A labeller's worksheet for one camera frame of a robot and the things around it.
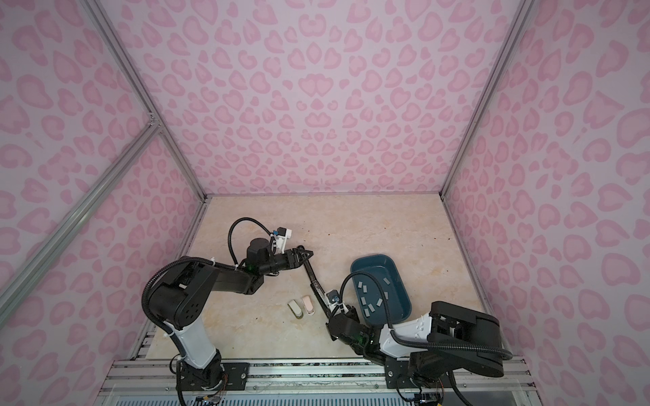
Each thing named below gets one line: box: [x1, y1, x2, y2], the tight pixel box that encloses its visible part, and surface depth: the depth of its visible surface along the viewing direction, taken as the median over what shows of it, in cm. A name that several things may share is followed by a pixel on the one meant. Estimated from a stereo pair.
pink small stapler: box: [301, 295, 316, 316], surface depth 86 cm
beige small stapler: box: [286, 299, 304, 320], surface depth 86 cm
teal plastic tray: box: [350, 253, 412, 326], surface depth 90 cm
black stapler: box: [303, 258, 334, 316], surface depth 91 cm
